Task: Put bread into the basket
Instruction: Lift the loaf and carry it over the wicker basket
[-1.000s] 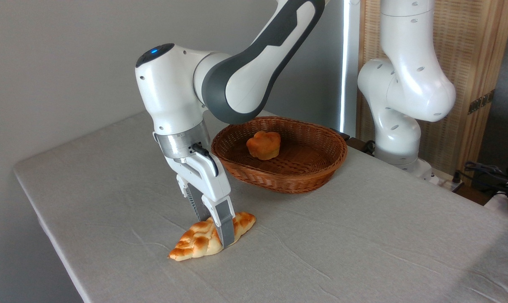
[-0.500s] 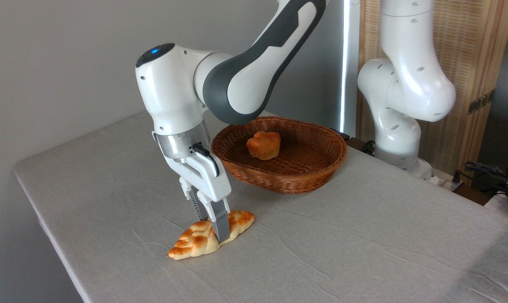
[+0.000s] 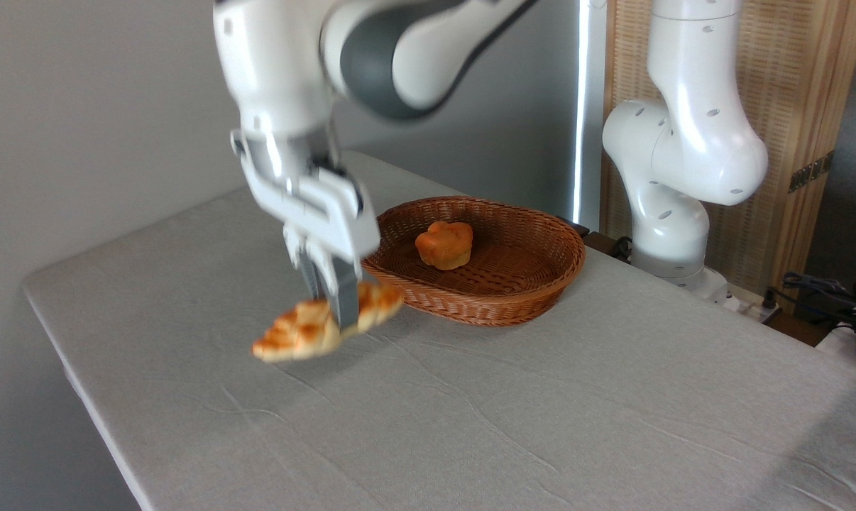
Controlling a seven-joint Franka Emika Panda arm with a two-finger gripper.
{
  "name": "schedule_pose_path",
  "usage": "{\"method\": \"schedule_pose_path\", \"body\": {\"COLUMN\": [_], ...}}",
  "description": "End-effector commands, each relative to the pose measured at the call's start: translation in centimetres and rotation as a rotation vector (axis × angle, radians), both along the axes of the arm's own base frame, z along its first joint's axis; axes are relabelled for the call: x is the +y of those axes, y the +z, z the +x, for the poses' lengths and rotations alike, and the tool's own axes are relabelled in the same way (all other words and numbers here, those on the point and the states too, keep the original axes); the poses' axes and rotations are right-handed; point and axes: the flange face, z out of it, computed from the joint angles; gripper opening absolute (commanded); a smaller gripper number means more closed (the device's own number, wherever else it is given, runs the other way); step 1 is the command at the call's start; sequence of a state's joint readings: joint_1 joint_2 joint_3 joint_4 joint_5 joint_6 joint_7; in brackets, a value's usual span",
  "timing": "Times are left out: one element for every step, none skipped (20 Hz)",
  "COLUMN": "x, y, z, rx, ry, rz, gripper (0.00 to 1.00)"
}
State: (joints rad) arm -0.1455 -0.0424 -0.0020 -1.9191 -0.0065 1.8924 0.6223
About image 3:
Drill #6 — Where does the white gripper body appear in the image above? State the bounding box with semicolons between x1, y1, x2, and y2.
231;129;381;265

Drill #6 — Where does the brown wicker basket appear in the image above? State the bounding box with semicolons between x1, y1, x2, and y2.
361;196;586;327

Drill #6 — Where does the grey tablecloth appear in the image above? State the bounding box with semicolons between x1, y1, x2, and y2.
22;149;856;511

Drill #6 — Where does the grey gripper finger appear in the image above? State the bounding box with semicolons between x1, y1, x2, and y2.
314;245;361;331
284;224;324;300

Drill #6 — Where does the braided bread loaf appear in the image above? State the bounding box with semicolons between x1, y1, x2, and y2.
251;280;405;363

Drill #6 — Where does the bamboo wooden folding screen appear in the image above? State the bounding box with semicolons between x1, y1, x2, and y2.
602;0;856;299

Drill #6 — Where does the white vertical post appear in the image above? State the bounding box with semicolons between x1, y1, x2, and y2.
572;0;608;231

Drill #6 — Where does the metal screen hinge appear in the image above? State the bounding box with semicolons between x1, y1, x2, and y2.
789;150;835;194

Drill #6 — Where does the black cable bundle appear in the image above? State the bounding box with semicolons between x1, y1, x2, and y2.
781;272;856;334

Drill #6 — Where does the orange muffin-shaped bread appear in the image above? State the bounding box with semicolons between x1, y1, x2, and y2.
415;220;474;271

